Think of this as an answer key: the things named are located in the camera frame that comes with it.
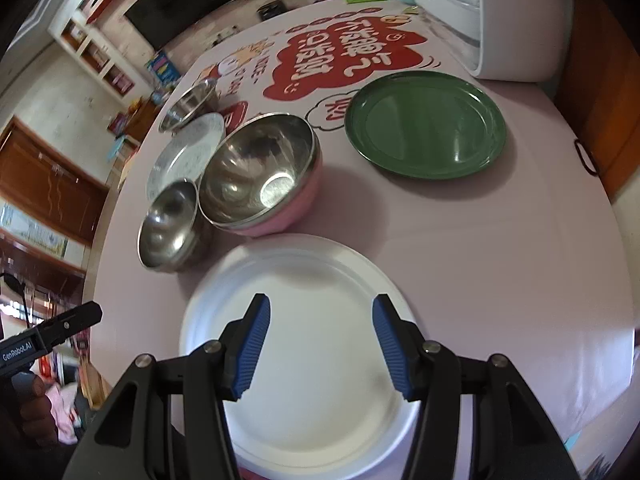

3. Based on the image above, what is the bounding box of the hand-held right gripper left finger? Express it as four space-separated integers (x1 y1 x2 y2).
62 292 273 480

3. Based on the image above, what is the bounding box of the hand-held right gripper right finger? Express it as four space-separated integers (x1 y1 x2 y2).
371 293 581 480

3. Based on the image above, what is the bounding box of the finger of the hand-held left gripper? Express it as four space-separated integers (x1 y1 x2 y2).
35 301 104 351

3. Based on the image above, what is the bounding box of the small steel bowl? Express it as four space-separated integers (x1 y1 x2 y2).
137 178 213 273

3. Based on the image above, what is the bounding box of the pink steel bowl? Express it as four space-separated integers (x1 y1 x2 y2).
198 113 322 237

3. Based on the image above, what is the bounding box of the white patterned plate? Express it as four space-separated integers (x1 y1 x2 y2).
146 112 226 201

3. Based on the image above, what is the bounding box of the green plate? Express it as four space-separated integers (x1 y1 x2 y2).
344 71 507 179

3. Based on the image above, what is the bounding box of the wide-rimmed steel bowl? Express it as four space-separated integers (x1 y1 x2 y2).
158 79 221 135

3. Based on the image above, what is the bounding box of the person's left hand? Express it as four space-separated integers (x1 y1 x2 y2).
7 371 56 441

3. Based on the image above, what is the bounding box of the brown wooden door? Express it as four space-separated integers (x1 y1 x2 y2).
0 116 111 248

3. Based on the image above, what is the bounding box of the wooden television cabinet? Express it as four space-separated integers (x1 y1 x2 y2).
122 95 166 141

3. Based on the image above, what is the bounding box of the blue printed box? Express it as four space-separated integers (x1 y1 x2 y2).
145 51 181 83

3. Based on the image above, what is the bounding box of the white recessed shelf unit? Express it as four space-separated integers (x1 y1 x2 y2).
50 10 136 96

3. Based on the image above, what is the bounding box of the red floating shelf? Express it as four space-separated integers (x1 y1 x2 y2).
85 0 128 23

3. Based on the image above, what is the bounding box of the black television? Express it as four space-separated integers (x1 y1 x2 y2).
124 0 253 51

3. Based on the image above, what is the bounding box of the white cosmetics storage box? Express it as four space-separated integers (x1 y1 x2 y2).
402 0 573 83

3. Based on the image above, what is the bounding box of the black cable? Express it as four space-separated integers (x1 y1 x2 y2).
0 272 28 318

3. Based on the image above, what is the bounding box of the wall poster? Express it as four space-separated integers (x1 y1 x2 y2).
0 205 68 261

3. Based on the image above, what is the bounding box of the black cord loop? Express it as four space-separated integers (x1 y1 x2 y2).
574 139 598 176

